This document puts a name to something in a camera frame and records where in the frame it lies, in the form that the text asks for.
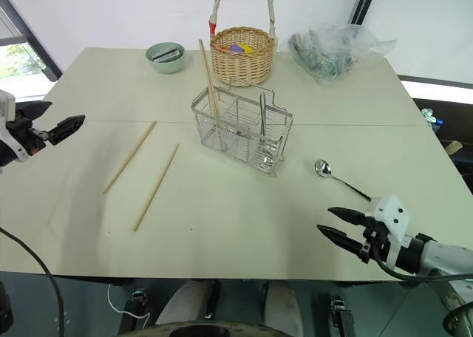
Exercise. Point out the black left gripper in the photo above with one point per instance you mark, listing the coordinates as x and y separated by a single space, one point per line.
26 135

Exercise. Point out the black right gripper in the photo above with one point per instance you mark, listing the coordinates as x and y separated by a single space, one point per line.
377 242

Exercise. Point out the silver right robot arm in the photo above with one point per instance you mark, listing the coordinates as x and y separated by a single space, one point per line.
443 257

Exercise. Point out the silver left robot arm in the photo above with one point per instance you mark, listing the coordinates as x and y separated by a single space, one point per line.
4 156

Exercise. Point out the dark rounded robot base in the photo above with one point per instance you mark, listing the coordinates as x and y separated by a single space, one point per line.
207 331

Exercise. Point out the metal spoon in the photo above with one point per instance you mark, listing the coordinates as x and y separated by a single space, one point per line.
323 168

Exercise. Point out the black table leg clamp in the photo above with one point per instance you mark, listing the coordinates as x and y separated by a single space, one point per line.
137 302
340 311

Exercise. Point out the wooden chopstick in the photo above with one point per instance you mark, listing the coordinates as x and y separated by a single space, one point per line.
156 187
213 93
206 71
129 157

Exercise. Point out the white rounded robot foot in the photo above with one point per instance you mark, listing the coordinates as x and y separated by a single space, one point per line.
186 302
282 307

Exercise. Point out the green ceramic bowl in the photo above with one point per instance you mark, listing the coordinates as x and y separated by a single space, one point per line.
166 66

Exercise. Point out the metal block in bowl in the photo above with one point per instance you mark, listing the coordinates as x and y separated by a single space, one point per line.
166 54

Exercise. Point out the blue capped bottle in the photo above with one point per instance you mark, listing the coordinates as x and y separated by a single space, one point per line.
433 119

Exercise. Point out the black side shelf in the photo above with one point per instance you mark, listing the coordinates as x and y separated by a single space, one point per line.
452 130

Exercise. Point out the clear plastic bag with items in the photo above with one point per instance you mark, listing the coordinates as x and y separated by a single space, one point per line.
329 52

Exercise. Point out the purple toy piece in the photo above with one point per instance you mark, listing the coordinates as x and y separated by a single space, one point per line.
236 48

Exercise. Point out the yellow toy piece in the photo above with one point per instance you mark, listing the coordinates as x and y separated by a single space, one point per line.
248 49

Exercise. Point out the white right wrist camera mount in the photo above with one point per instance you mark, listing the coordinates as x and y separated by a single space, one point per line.
392 209

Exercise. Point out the black window frame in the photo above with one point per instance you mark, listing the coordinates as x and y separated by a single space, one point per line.
33 37

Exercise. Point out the black vertical post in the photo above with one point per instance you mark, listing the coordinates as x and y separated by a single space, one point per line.
364 2

